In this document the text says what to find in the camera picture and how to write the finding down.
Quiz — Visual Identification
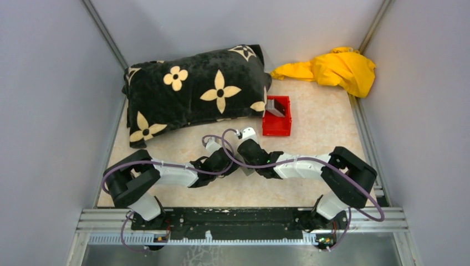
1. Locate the grey leather card holder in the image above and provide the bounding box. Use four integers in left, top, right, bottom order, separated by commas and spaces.
240, 160, 256, 176

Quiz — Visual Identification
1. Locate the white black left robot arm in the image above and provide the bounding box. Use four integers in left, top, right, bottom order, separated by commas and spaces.
101, 148, 238, 229

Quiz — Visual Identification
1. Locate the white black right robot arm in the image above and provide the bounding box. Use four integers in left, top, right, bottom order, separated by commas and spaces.
237, 139, 377, 228

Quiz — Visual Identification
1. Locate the stack of credit cards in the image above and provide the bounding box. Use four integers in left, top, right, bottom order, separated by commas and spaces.
265, 99, 286, 117

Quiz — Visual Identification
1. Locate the red plastic bin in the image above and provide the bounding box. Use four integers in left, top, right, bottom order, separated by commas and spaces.
262, 95, 292, 137

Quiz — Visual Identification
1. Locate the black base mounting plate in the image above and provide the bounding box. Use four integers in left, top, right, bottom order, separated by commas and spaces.
131, 207, 347, 241

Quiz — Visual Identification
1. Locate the black floral pillow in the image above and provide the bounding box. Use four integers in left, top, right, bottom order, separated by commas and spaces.
122, 44, 272, 149

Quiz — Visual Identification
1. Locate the yellow cloth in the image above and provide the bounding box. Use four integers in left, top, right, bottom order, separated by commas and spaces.
270, 47, 376, 98

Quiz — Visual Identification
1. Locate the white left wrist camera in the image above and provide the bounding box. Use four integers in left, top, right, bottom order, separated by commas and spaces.
204, 137, 222, 154

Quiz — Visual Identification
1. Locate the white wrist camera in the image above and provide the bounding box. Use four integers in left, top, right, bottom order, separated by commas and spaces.
237, 126, 259, 144
204, 137, 222, 154

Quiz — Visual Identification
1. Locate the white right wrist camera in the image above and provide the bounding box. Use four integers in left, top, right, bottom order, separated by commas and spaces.
237, 126, 259, 144

